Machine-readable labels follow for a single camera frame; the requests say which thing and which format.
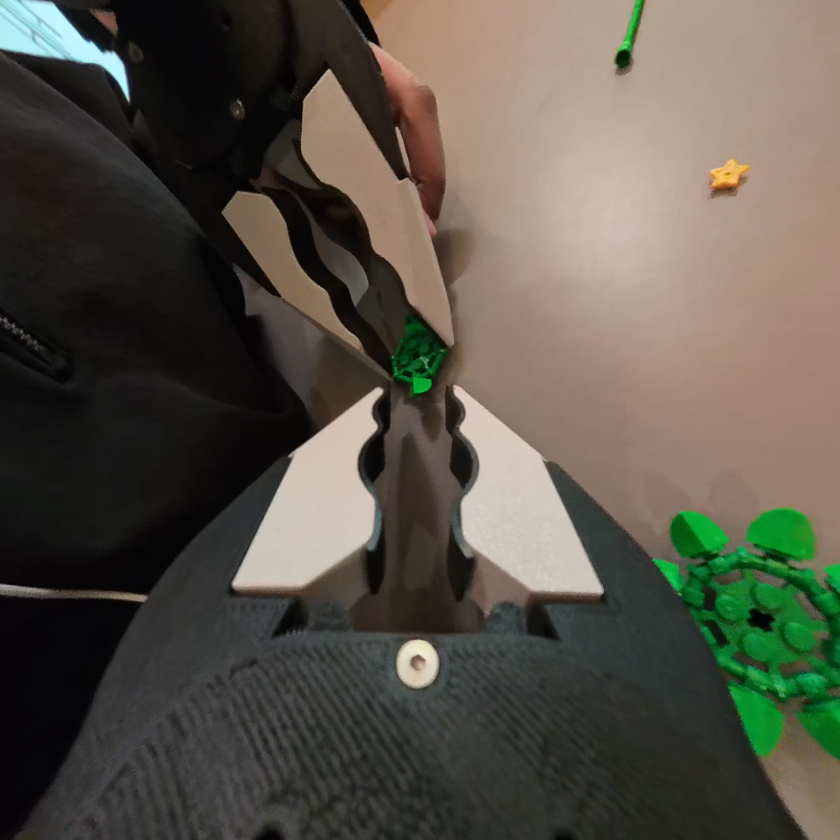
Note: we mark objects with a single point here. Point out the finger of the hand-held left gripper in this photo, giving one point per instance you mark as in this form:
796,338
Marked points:
275,256
380,216

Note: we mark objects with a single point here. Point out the small green toy piece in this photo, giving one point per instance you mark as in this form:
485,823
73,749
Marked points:
421,386

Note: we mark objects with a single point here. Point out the large green leaf wheel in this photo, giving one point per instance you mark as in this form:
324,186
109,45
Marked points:
754,617

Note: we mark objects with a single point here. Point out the yellow toy star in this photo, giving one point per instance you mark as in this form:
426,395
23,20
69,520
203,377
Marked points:
728,174

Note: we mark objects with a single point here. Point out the person's left hand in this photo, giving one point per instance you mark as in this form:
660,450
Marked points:
420,131

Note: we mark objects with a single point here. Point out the green toy stalk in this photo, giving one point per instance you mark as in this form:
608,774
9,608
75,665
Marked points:
628,39

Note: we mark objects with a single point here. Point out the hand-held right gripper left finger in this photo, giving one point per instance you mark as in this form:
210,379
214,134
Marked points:
315,518

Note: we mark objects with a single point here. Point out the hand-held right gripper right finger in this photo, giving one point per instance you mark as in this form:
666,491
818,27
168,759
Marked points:
525,525

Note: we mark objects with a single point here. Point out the green toy web disc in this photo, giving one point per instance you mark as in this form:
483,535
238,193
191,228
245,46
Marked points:
417,351

